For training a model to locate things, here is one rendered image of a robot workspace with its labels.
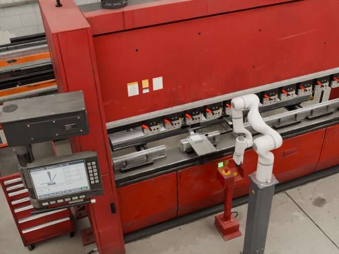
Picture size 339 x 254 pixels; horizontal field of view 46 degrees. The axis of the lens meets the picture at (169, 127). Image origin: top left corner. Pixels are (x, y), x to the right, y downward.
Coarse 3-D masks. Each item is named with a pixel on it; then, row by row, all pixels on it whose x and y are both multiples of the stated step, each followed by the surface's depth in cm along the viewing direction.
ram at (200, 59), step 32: (320, 0) 338; (128, 32) 289; (160, 32) 299; (192, 32) 309; (224, 32) 320; (256, 32) 331; (288, 32) 344; (320, 32) 357; (128, 64) 303; (160, 64) 313; (192, 64) 324; (224, 64) 336; (256, 64) 349; (288, 64) 363; (320, 64) 378; (128, 96) 318; (160, 96) 330; (192, 96) 342
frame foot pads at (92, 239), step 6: (78, 210) 430; (84, 210) 432; (78, 216) 425; (84, 216) 426; (84, 228) 406; (90, 228) 410; (84, 234) 404; (90, 234) 403; (84, 240) 398; (90, 240) 398
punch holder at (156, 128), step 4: (144, 120) 336; (148, 120) 338; (152, 120) 339; (156, 120) 341; (144, 124) 338; (148, 124) 340; (152, 124) 342; (156, 124) 343; (144, 128) 340; (152, 128) 343; (156, 128) 345; (144, 132) 342; (148, 132) 344; (152, 132) 346; (156, 132) 347
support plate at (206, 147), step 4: (200, 136) 372; (204, 136) 371; (188, 140) 367; (192, 140) 367; (204, 140) 366; (208, 140) 366; (192, 144) 362; (196, 144) 362; (200, 144) 361; (204, 144) 361; (208, 144) 361; (196, 148) 357; (200, 148) 357; (204, 148) 356; (208, 148) 356; (212, 148) 356; (196, 152) 352; (200, 152) 352; (204, 152) 352; (208, 152) 351
